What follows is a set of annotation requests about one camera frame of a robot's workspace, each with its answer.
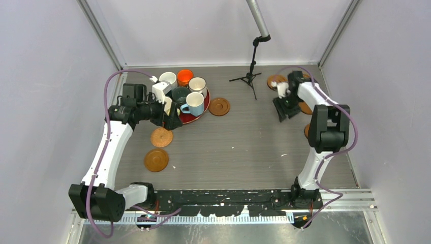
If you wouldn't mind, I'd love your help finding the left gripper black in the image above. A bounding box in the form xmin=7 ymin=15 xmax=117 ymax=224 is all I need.
xmin=137 ymin=93 xmax=182 ymax=130

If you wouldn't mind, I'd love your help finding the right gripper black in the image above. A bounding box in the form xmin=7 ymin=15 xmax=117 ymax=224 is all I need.
xmin=272 ymin=93 xmax=301 ymax=122

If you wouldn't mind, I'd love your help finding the wooden coaster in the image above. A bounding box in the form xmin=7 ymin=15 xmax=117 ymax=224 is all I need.
xmin=144 ymin=148 xmax=169 ymax=172
xmin=209 ymin=98 xmax=231 ymax=116
xmin=266 ymin=75 xmax=289 ymax=91
xmin=298 ymin=102 xmax=313 ymax=115
xmin=304 ymin=124 xmax=311 ymax=138

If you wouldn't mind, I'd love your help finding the woven rattan coaster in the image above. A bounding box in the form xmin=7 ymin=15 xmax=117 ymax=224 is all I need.
xmin=150 ymin=128 xmax=173 ymax=148

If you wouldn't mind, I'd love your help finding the microphone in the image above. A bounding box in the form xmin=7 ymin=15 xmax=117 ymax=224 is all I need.
xmin=229 ymin=0 xmax=271 ymax=100

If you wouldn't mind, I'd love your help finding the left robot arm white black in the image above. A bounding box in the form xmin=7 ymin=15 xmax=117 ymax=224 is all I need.
xmin=68 ymin=84 xmax=182 ymax=222

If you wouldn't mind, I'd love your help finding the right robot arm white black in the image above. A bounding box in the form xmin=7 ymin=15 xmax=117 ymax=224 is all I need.
xmin=272 ymin=71 xmax=350 ymax=209

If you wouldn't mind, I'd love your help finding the dark green cup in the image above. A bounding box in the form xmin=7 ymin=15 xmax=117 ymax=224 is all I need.
xmin=171 ymin=86 xmax=191 ymax=106

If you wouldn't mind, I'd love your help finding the white cup back left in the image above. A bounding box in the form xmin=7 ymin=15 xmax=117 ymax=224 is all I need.
xmin=159 ymin=72 xmax=178 ymax=89

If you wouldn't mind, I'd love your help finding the orange cup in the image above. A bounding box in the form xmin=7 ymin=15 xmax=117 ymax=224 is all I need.
xmin=176 ymin=69 xmax=194 ymax=87

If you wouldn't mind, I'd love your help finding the white cup brown rim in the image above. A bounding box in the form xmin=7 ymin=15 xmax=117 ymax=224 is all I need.
xmin=188 ymin=77 xmax=207 ymax=99

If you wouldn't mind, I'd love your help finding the red round tray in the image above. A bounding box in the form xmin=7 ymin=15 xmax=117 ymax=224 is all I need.
xmin=179 ymin=90 xmax=210 ymax=124

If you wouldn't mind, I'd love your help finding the light blue mug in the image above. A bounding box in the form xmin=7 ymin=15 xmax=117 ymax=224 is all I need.
xmin=180 ymin=92 xmax=204 ymax=117

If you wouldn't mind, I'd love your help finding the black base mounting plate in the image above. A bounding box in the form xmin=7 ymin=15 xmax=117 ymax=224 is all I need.
xmin=138 ymin=189 xmax=323 ymax=217

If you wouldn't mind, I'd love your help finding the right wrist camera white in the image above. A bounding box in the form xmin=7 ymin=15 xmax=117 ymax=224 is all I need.
xmin=276 ymin=82 xmax=290 ymax=99

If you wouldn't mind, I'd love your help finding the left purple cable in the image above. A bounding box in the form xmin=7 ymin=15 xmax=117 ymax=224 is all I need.
xmin=84 ymin=70 xmax=182 ymax=239

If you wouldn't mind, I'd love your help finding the purple cable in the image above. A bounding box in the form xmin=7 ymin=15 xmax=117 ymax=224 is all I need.
xmin=271 ymin=66 xmax=359 ymax=231
xmin=84 ymin=70 xmax=182 ymax=239

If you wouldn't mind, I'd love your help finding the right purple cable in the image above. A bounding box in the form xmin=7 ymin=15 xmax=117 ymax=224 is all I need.
xmin=271 ymin=66 xmax=359 ymax=231

